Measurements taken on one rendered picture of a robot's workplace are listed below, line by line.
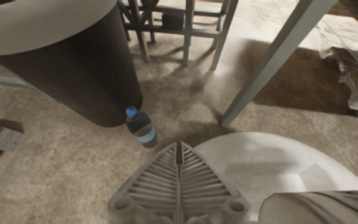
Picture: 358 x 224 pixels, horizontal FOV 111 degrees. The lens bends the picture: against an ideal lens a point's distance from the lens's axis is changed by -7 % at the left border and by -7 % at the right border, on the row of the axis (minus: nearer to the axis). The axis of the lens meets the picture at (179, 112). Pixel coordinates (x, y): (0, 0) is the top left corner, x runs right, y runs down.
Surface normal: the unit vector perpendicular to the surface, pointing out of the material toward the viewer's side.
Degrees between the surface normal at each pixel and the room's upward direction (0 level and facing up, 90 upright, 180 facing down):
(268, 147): 15
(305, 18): 90
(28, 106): 0
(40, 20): 91
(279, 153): 1
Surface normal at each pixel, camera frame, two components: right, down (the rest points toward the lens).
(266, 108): 0.01, -0.47
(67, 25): 0.67, 0.67
